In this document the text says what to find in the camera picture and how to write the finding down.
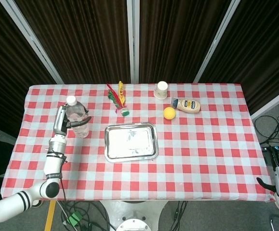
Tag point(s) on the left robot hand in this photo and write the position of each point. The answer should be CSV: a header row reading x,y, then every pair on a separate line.
x,y
60,120

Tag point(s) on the clear plastic water bottle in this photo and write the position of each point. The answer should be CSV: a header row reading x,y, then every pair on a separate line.
x,y
77,113

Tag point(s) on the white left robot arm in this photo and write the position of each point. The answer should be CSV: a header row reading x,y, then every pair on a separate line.
x,y
53,163

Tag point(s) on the rectangular stainless steel tray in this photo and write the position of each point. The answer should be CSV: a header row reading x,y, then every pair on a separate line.
x,y
130,142

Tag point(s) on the mayonnaise squeeze bottle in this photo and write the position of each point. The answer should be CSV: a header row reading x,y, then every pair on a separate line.
x,y
188,105

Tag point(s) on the colourful feather shuttlecock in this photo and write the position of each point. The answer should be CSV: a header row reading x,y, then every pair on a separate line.
x,y
121,98

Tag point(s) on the red white checkered tablecloth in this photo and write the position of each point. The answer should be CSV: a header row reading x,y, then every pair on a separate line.
x,y
189,156

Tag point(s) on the small green box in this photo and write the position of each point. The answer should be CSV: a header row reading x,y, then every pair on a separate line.
x,y
74,218

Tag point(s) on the upturned white paper cup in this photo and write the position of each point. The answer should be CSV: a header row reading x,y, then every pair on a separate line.
x,y
160,91

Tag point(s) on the yellow ball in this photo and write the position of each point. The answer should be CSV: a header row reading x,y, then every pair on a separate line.
x,y
169,113

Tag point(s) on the white partition frame post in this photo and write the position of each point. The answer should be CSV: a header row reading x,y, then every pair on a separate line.
x,y
133,41
271,101
216,41
30,38

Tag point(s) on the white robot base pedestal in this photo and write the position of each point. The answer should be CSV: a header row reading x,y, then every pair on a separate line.
x,y
132,214

